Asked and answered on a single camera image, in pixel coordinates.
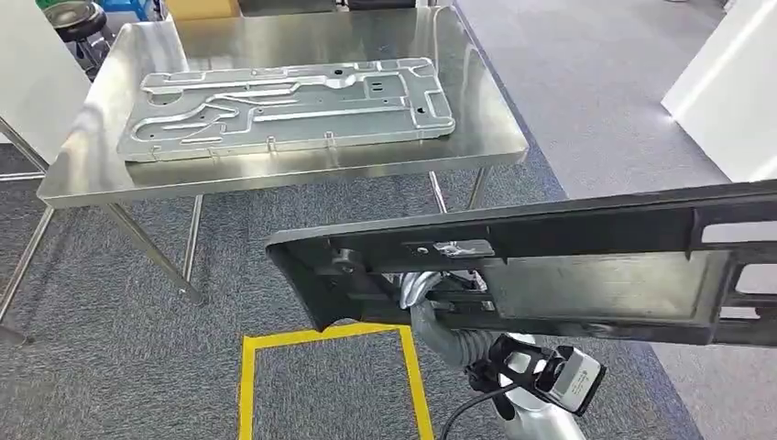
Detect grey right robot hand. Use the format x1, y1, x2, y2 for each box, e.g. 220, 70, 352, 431
397, 271, 505, 371

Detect black plastic car panel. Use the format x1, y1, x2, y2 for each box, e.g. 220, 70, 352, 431
264, 179, 777, 348

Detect stamped grey metal plate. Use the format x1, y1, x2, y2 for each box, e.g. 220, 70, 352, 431
116, 57, 456, 164

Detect stainless steel table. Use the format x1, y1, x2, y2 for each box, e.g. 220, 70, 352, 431
0, 5, 531, 345

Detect white board panel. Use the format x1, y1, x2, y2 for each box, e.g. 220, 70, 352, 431
0, 0, 93, 165
660, 0, 777, 183

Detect yellow cardboard box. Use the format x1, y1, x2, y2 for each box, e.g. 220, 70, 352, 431
165, 0, 243, 22

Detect black round stool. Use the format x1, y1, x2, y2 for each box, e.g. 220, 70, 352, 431
45, 0, 116, 80

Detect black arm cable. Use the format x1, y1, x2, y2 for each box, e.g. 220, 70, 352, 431
438, 382, 523, 440

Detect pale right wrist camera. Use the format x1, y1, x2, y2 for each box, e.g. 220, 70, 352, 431
533, 346, 607, 417

